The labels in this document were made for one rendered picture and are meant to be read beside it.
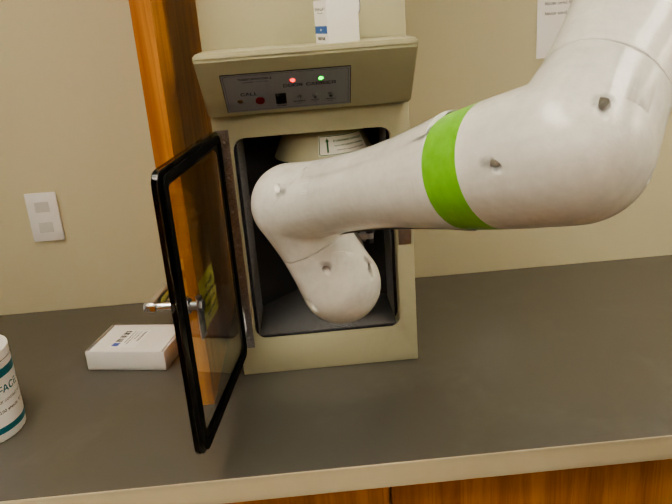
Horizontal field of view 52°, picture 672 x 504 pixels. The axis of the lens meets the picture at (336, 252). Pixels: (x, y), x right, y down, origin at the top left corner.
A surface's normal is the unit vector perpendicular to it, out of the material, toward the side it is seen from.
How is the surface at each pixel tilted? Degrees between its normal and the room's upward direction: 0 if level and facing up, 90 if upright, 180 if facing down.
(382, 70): 135
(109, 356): 90
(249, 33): 90
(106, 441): 0
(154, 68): 90
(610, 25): 38
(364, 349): 90
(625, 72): 45
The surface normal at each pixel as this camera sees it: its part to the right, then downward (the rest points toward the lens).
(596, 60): -0.16, -0.59
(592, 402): -0.07, -0.94
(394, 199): -0.78, 0.43
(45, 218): 0.06, 0.33
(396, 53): 0.09, 0.90
